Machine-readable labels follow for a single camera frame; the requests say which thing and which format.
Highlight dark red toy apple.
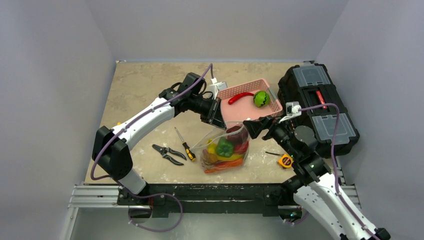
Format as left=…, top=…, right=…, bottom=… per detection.
left=226, top=125, right=249, bottom=145

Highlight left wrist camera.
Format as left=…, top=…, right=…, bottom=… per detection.
left=208, top=77, right=228, bottom=99

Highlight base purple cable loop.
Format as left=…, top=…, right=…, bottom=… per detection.
left=127, top=192, right=184, bottom=233

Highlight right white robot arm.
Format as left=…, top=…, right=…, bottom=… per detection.
left=243, top=116, right=391, bottom=240

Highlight red toy chili pepper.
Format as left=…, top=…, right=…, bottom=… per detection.
left=228, top=92, right=254, bottom=105

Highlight red toy pomegranate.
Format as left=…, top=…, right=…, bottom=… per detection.
left=233, top=141, right=249, bottom=155

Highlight yellow tape measure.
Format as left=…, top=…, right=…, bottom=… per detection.
left=265, top=151, right=294, bottom=169

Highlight black yellow screwdriver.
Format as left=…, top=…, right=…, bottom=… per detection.
left=174, top=127, right=196, bottom=162

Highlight black tool box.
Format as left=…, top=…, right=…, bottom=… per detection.
left=277, top=63, right=360, bottom=158

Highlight green toy bell pepper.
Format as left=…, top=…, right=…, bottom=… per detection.
left=215, top=137, right=235, bottom=158

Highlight brown toy kiwi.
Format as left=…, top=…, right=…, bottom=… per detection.
left=201, top=149, right=218, bottom=165

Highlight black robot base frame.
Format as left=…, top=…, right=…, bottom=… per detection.
left=117, top=183, right=305, bottom=221

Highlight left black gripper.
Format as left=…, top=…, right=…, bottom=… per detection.
left=189, top=94, right=227, bottom=130

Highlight black pliers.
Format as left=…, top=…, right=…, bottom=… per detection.
left=152, top=144, right=187, bottom=166

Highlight orange toy carrot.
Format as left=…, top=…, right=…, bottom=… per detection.
left=204, top=158, right=244, bottom=174

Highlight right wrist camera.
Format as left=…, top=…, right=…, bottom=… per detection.
left=278, top=101, right=302, bottom=124

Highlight clear zip top bag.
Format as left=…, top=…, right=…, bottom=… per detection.
left=191, top=121, right=250, bottom=174

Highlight pink plastic basket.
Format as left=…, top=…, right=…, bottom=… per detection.
left=216, top=78, right=283, bottom=122

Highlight green striped toy melon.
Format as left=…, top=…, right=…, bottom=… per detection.
left=253, top=90, right=270, bottom=108

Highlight aluminium rail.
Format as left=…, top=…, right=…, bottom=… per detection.
left=67, top=158, right=361, bottom=210

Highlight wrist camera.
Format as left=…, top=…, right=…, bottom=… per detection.
left=208, top=77, right=228, bottom=99
left=278, top=101, right=302, bottom=124

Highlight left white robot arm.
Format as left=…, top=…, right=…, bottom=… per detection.
left=91, top=72, right=227, bottom=205

